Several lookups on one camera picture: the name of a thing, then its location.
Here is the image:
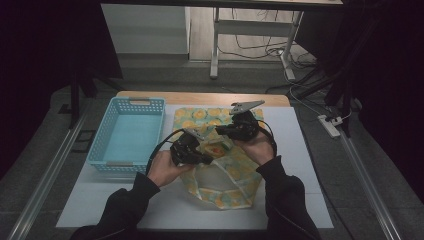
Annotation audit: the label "black floor cables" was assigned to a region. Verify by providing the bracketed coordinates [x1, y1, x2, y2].
[217, 9, 318, 69]

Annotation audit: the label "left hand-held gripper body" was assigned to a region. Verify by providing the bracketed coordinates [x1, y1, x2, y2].
[169, 127, 206, 167]

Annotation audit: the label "right hand-held gripper cable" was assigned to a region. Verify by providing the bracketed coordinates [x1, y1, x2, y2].
[257, 119, 278, 158]

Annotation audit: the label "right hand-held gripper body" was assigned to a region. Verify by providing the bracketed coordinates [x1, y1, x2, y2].
[225, 100, 267, 141]

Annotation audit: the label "aluminium rail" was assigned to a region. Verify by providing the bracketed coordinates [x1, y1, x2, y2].
[6, 109, 92, 240]
[339, 133, 403, 240]

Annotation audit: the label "fruit-print tote bag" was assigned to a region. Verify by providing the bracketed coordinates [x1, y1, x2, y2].
[172, 106, 268, 211]

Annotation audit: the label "left hand-held gripper cable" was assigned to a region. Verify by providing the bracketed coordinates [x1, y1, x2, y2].
[145, 128, 185, 177]

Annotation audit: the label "blue plastic basket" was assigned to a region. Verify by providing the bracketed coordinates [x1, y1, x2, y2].
[86, 96, 167, 175]

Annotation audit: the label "hand-held gripper cable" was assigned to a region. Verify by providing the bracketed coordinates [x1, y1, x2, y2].
[145, 128, 185, 177]
[257, 119, 278, 158]

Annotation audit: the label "grey cabinet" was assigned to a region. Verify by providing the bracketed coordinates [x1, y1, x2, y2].
[101, 3, 191, 55]

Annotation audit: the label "black stand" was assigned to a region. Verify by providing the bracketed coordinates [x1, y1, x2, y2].
[67, 64, 125, 130]
[293, 64, 355, 138]

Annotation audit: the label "person's left hand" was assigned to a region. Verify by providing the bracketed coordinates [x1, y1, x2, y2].
[147, 149, 195, 188]

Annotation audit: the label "white cable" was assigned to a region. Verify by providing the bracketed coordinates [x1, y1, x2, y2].
[283, 68, 353, 122]

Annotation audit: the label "person's right hand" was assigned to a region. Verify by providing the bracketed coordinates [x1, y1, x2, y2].
[232, 132, 277, 167]

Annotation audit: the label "white power strip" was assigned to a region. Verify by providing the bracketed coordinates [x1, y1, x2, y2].
[317, 114, 343, 139]

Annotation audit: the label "white metal desk frame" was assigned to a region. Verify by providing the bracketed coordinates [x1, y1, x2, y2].
[100, 0, 344, 81]

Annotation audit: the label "black floor bracket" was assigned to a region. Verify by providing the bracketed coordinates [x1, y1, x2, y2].
[71, 129, 97, 154]

